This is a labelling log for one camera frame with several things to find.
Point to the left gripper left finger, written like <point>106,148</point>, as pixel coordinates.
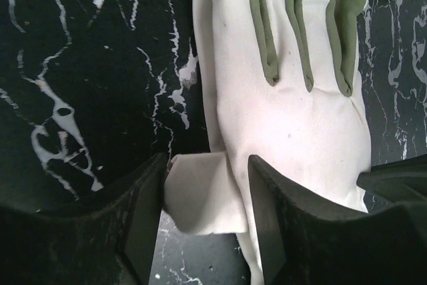
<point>107,237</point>

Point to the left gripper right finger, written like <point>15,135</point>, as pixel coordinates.
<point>307,239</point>

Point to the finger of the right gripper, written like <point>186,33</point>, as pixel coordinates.
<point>403,181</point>

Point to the edge work glove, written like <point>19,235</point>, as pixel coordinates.
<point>280,80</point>

